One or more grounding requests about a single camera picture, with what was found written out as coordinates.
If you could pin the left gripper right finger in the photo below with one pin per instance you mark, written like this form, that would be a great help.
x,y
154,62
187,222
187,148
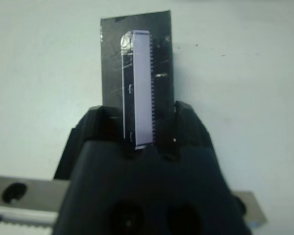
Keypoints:
x,y
198,183

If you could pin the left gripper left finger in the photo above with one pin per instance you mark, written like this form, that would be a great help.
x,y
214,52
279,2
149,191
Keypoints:
x,y
100,183

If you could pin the black printed box lid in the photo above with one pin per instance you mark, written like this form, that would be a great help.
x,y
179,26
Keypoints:
x,y
112,73

